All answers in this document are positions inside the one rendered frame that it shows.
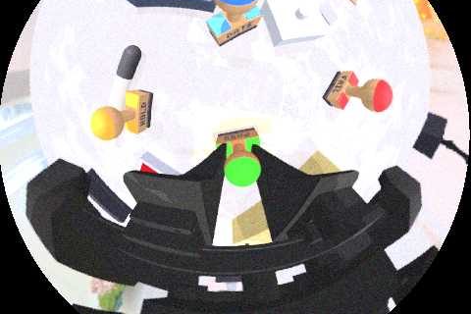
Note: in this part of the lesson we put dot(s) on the yellow rubber stamp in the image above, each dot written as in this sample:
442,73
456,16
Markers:
107,122

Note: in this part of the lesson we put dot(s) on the red ink pad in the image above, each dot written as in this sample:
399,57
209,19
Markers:
150,163

